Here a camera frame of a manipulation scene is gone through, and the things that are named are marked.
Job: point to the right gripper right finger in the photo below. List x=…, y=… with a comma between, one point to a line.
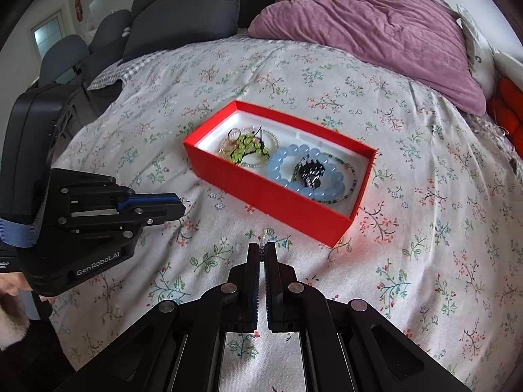
x=347, y=346

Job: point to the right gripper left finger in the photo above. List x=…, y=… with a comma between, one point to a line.
x=178, y=347

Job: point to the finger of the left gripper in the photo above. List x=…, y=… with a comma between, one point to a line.
x=169, y=202
x=157, y=214

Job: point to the black crystal hair clip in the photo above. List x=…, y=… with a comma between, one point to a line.
x=309, y=172

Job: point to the red jewelry box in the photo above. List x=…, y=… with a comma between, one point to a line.
x=259, y=169

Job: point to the person's hand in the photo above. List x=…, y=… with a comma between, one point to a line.
x=14, y=321

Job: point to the floral bed sheet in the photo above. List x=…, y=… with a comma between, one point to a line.
x=436, y=246

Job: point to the dark grey chair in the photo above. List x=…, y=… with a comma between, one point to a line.
x=85, y=61

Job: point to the dark grey cushion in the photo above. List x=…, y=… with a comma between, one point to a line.
x=170, y=24

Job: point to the orange plush toy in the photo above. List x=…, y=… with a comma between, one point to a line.
x=505, y=108

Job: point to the purple pillow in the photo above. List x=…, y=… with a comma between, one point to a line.
x=419, y=39

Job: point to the white patterned pillow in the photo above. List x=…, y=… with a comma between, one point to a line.
x=479, y=53

